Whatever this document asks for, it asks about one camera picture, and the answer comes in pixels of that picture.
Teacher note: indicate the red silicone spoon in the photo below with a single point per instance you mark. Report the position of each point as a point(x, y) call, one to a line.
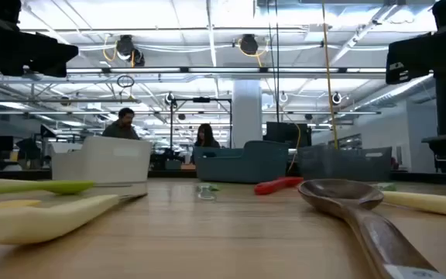
point(269, 187)

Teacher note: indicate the person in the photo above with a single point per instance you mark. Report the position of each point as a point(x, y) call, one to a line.
point(206, 137)
point(120, 129)

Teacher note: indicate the grey translucent plastic bin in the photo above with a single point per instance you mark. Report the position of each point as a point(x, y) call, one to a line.
point(343, 164)

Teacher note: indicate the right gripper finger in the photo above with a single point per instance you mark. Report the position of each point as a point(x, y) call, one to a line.
point(409, 58)

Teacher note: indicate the white plastic bin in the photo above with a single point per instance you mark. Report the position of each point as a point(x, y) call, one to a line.
point(103, 162)

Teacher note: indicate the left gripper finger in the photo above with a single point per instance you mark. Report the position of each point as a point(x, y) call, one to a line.
point(58, 50)
point(54, 70)

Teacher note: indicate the round hanging lamp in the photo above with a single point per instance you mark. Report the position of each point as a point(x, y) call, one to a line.
point(169, 98)
point(283, 97)
point(336, 98)

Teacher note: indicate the white building column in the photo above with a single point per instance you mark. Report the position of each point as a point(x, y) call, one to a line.
point(247, 116)

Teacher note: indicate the brown wooden spoon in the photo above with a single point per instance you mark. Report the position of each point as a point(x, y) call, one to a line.
point(339, 193)

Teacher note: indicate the long overhead light bar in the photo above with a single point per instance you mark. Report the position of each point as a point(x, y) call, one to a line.
point(223, 70)

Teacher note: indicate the black metal stand frame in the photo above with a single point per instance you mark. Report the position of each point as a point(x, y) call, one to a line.
point(201, 99)

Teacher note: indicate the black monitor back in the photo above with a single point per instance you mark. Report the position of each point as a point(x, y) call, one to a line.
point(285, 133)

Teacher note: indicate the black monitor stand post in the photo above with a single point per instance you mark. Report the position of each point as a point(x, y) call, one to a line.
point(444, 104)

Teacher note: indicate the black ceiling device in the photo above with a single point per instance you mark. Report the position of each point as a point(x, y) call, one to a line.
point(126, 46)
point(249, 44)

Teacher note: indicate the lime green silicone spoon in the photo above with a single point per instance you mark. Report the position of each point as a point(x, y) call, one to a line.
point(64, 187)

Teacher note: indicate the teal plastic bin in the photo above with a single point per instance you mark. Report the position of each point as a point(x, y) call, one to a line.
point(242, 166)

